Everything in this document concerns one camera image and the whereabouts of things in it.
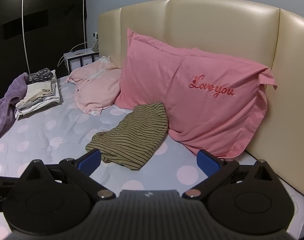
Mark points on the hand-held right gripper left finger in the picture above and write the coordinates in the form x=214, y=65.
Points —
x=88, y=159

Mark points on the cream padded headboard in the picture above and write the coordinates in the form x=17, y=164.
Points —
x=217, y=22

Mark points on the dark pink garment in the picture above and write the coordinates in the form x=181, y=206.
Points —
x=179, y=85

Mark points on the purple fleece garment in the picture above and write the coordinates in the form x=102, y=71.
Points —
x=4, y=105

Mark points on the white wall socket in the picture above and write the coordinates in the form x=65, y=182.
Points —
x=95, y=34

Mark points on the polka dot bed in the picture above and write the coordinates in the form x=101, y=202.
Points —
x=54, y=135

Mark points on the dark wardrobe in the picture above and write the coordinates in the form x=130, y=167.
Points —
x=54, y=17

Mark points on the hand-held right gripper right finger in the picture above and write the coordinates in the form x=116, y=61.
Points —
x=207, y=160

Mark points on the stack of pale folded clothes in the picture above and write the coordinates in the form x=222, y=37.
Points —
x=39, y=92

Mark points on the light pink garment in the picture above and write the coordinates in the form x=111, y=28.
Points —
x=97, y=87

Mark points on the dark floral folded garment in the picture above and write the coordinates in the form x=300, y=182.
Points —
x=39, y=76

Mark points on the white nightstand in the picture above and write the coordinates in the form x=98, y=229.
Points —
x=79, y=57

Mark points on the olive striped garment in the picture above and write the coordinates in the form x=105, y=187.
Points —
x=132, y=135

